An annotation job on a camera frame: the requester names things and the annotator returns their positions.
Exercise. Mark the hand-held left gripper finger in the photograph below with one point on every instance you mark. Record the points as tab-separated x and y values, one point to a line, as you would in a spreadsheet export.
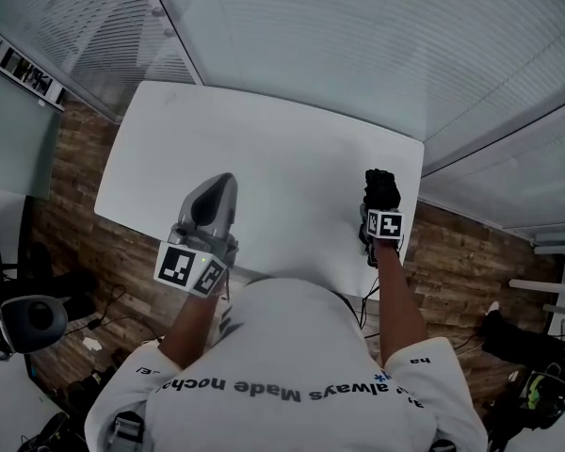
234	214
219	219

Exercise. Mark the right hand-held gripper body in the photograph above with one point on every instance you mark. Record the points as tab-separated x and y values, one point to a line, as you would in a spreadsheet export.
386	226

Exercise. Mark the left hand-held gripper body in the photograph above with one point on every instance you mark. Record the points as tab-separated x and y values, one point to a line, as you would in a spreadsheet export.
174	264

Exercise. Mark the person's right forearm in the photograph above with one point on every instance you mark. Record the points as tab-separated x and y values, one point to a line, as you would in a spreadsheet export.
398	309

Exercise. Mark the person's left forearm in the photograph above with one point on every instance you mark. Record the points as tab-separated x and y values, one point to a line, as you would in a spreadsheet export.
193	327

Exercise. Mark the white paper scrap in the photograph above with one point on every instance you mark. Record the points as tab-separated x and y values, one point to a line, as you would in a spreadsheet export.
92	343

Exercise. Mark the person's white printed shirt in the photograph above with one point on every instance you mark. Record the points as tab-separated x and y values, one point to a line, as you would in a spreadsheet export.
282	346

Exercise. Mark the small white side table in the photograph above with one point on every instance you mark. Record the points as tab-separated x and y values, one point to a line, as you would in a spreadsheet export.
555	290

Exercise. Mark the frosted glass door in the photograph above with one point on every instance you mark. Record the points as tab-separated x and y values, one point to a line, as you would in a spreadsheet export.
14	134

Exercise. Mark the yellow-green black helmet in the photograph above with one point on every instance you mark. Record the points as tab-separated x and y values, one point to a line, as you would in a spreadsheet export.
548	393

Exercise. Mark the white shelf unit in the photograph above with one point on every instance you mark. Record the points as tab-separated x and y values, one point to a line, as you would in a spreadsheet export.
23	71

